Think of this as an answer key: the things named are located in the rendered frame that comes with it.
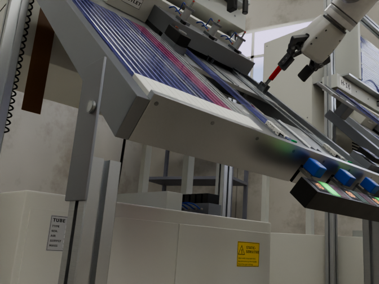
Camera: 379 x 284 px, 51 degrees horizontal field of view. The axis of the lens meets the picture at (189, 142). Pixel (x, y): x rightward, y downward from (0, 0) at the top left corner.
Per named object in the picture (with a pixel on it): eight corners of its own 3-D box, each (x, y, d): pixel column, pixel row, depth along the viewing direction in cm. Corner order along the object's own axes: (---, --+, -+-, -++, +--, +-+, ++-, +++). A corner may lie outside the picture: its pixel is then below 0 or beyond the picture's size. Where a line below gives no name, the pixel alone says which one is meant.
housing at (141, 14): (219, 79, 140) (241, 44, 136) (96, 23, 109) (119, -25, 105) (208, 69, 146) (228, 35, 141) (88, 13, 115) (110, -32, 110)
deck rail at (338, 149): (368, 202, 94) (384, 181, 92) (364, 200, 93) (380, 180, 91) (219, 73, 144) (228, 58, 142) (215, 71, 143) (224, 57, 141)
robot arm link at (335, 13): (343, 13, 104) (334, 22, 105) (325, -2, 98) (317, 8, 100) (363, 29, 99) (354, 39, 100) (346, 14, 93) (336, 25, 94)
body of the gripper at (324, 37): (339, 21, 105) (309, 54, 110) (318, 4, 98) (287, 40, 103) (356, 35, 100) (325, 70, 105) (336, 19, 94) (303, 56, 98)
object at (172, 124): (364, 201, 93) (384, 177, 90) (128, 140, 51) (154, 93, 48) (360, 197, 93) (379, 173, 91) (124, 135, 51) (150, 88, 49)
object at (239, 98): (292, 147, 76) (297, 141, 75) (288, 146, 75) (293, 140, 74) (180, 47, 111) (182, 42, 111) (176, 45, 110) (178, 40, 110)
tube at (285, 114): (348, 167, 90) (351, 163, 89) (345, 166, 89) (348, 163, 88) (232, 72, 125) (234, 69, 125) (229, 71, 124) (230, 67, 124)
